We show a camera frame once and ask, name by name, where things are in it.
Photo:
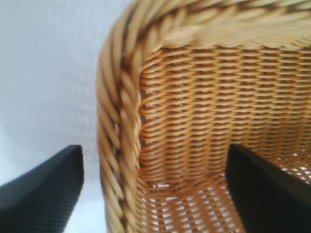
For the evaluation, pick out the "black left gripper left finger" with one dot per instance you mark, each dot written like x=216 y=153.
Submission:
x=41 y=194

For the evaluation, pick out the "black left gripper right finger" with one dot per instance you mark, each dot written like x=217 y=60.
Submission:
x=267 y=196

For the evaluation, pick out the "tan woven wicker basket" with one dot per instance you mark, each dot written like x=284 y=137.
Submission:
x=206 y=102

